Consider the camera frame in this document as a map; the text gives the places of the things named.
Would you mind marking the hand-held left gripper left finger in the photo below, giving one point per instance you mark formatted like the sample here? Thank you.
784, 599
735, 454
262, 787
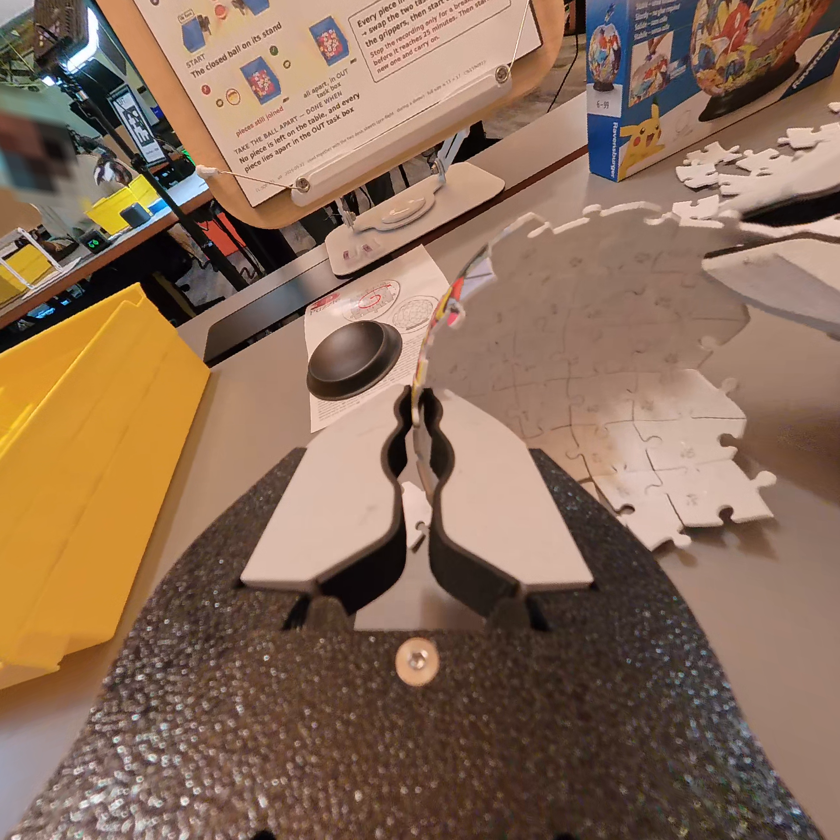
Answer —
328, 512

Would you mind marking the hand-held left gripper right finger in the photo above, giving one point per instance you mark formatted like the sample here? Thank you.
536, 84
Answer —
512, 512

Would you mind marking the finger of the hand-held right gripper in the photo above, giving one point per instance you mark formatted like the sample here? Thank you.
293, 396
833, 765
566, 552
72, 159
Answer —
800, 211
787, 289

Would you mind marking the partly built puzzle ball shell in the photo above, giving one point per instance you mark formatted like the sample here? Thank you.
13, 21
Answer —
590, 341

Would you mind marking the pile of loose puzzle pieces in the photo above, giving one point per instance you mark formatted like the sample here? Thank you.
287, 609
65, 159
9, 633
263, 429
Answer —
715, 161

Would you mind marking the black round ball stand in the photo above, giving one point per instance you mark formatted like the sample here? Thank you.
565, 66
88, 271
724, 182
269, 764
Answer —
351, 358

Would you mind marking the blue puzzle box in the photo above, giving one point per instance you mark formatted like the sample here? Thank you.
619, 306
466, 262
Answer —
656, 65

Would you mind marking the printed paper leaflet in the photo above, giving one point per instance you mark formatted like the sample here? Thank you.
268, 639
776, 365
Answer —
413, 262

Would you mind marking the wooden document holder stand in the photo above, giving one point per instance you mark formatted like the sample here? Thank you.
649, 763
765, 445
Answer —
551, 59

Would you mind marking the wooden background table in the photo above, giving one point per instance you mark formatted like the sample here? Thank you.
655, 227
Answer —
131, 253

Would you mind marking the small yellow bin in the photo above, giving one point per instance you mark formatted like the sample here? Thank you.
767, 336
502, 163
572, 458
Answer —
108, 211

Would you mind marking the black white marker sign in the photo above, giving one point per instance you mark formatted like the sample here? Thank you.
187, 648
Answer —
138, 124

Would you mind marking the printed instruction sheet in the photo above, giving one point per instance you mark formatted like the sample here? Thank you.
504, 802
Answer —
295, 79

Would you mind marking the black light stand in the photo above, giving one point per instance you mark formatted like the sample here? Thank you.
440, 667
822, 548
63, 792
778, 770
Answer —
62, 36

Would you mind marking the yellow foam wall panel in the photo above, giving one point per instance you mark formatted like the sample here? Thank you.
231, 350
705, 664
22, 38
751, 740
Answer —
85, 459

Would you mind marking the yellow bin with white frame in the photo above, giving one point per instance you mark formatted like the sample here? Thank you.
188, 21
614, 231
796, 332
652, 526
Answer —
26, 269

